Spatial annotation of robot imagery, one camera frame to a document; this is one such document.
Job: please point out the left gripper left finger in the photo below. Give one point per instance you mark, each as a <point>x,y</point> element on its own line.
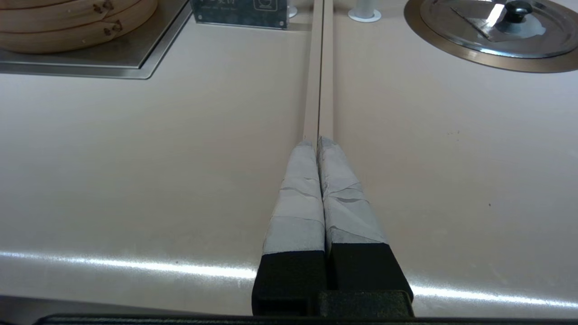
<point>295,216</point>

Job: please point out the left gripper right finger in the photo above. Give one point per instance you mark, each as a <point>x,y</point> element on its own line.
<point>350,216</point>

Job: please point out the steel pot lid black knob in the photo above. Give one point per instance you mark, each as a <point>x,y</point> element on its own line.
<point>451,22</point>

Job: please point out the clear acrylic sign holder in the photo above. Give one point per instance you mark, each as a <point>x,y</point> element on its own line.
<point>235,13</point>

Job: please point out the recessed steel tray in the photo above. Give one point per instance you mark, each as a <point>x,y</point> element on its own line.
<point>113,58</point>

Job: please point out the stacked bamboo steamer baskets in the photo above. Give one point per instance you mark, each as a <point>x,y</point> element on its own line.
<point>67,31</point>

